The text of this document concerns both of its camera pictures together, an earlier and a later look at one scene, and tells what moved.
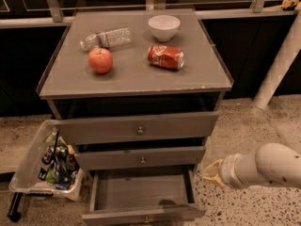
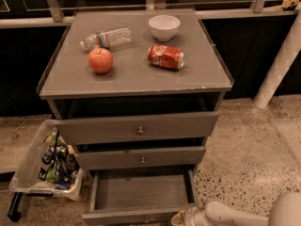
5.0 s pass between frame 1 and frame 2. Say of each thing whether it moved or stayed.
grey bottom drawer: stayed
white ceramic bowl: stayed
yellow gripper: moved
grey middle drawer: stayed
